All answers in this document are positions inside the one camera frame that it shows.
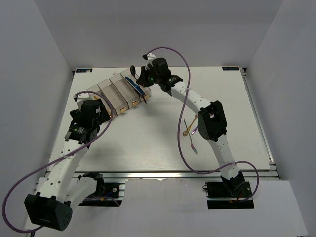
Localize black spoon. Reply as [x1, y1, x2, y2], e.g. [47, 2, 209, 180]
[130, 65, 147, 104]

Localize blue handled knife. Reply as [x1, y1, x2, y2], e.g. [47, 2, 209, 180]
[125, 77, 146, 96]

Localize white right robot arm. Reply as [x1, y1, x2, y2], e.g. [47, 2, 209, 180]
[137, 53, 245, 197]

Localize ornate gold fork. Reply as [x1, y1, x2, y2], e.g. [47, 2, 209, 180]
[183, 114, 198, 137]

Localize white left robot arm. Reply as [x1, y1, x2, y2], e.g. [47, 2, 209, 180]
[24, 99, 111, 231]

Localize iridescent rainbow fork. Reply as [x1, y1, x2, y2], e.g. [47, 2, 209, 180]
[184, 119, 198, 155]

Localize purple cable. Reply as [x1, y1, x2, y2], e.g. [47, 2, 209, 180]
[2, 90, 122, 233]
[142, 47, 259, 203]

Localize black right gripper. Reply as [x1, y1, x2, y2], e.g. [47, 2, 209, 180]
[136, 65, 161, 88]

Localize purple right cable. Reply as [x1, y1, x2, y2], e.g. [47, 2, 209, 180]
[142, 47, 259, 203]

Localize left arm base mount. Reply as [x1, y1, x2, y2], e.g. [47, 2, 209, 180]
[76, 172, 122, 207]

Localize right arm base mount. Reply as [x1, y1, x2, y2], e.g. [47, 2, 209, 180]
[202, 182, 254, 210]

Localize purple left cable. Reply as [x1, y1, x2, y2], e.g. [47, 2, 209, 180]
[2, 90, 122, 233]

